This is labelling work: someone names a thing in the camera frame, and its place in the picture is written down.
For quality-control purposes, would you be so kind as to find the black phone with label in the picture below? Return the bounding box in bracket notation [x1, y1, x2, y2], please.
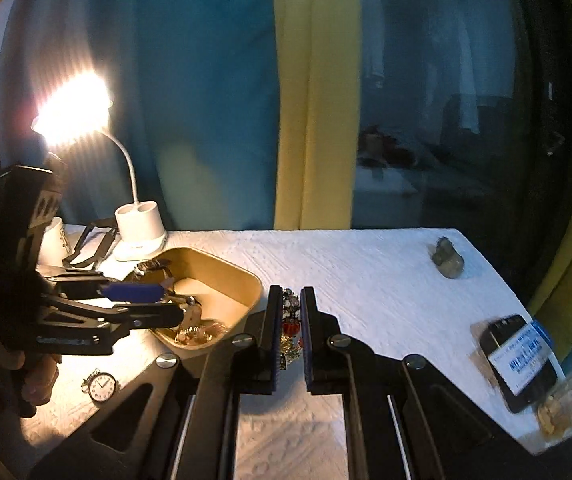
[480, 313, 565, 414]

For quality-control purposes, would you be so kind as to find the dark wristwatch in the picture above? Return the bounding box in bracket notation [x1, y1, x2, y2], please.
[135, 258, 176, 282]

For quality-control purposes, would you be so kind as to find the silver jewelry piece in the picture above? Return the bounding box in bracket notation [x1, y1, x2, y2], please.
[181, 296, 203, 333]

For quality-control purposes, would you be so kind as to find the multicolour beaded bracelet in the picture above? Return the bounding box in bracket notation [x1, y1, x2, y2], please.
[281, 287, 308, 370]

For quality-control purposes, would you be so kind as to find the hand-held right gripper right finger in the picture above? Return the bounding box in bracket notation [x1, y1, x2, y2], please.
[300, 286, 572, 480]

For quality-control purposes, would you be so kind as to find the white textured table cover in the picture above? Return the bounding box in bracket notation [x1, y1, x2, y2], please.
[18, 227, 572, 480]

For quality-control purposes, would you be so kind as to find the clear plastic bag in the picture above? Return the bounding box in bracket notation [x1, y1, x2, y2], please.
[535, 327, 572, 442]

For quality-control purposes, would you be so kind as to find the person's left hand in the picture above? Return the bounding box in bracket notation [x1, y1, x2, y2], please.
[0, 324, 63, 418]

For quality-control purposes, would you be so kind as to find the white cup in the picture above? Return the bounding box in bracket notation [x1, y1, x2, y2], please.
[37, 217, 70, 267]

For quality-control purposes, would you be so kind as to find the small round pocket watch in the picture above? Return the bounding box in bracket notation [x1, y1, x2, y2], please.
[81, 367, 118, 404]

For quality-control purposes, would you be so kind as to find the grey-brown stone figurine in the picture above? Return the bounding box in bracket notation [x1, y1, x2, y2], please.
[430, 236, 467, 277]

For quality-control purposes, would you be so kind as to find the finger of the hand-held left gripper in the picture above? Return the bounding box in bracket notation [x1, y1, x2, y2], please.
[36, 269, 179, 306]
[41, 296, 202, 346]

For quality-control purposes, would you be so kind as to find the blue curtain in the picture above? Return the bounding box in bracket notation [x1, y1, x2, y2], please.
[0, 0, 279, 233]

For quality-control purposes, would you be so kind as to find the yellow curtain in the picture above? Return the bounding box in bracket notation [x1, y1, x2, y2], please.
[271, 0, 363, 231]

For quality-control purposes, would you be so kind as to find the gold rectangular tray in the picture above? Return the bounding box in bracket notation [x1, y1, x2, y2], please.
[123, 247, 263, 359]

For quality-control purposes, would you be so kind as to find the white desk lamp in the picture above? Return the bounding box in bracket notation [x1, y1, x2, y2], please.
[31, 72, 168, 263]

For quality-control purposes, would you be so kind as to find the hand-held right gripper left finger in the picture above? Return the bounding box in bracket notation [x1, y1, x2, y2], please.
[26, 285, 285, 480]

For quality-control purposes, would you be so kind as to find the pile of gold jewelry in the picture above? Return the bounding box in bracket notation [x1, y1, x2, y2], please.
[172, 321, 228, 347]

